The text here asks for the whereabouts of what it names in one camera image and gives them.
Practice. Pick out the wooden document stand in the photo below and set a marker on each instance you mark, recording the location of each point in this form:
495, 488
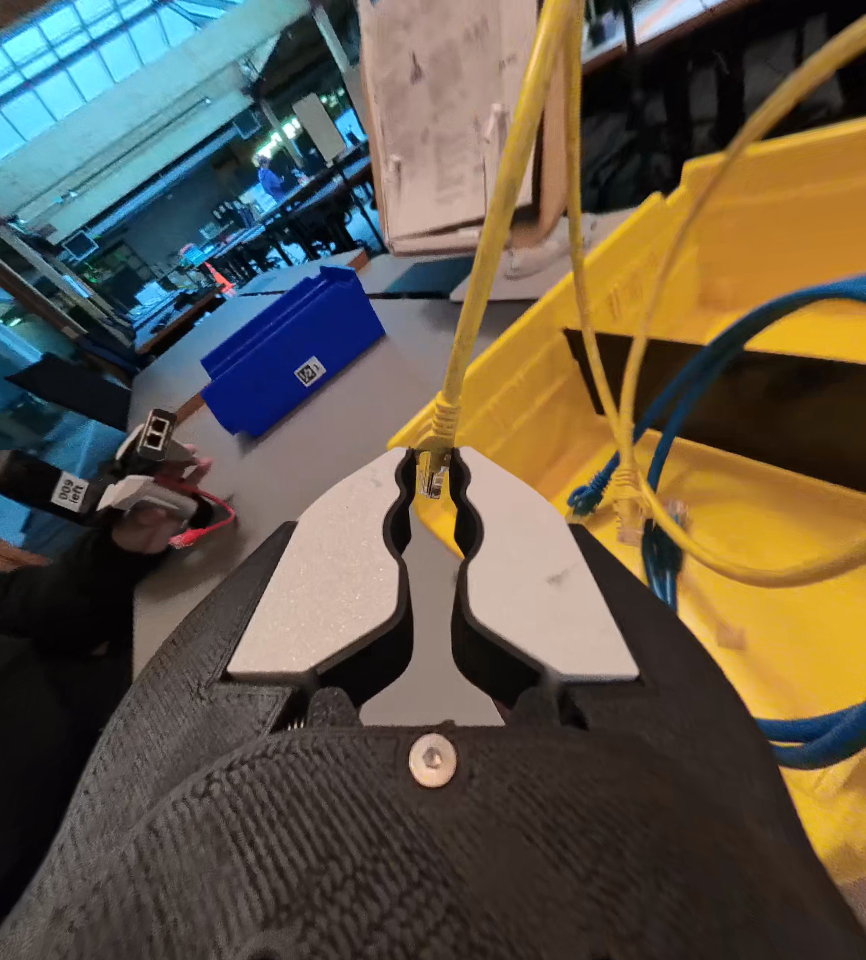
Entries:
549, 187

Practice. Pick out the black network splitter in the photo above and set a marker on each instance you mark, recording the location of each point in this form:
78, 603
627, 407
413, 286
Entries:
155, 435

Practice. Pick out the printed instruction sheet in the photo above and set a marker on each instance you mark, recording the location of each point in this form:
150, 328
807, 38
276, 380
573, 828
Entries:
440, 112

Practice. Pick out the person's left forearm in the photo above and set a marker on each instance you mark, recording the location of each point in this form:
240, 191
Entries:
35, 600

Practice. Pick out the grey desk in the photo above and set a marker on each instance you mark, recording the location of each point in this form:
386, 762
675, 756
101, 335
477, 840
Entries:
290, 480

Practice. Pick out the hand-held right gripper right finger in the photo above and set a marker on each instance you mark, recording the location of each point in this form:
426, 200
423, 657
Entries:
545, 585

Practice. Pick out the yellow plastic bin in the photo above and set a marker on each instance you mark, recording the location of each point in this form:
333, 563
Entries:
777, 675

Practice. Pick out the person's left hand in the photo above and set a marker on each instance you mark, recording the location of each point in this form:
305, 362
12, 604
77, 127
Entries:
140, 534

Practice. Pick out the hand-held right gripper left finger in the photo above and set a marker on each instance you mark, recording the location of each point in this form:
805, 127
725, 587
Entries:
313, 585

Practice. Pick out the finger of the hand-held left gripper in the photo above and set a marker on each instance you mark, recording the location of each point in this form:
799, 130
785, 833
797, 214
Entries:
131, 456
148, 496

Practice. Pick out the blue plastic bin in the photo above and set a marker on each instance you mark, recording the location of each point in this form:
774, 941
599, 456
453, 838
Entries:
275, 390

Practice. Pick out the orange traffic cone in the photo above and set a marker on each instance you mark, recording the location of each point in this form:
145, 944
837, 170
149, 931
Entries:
219, 276

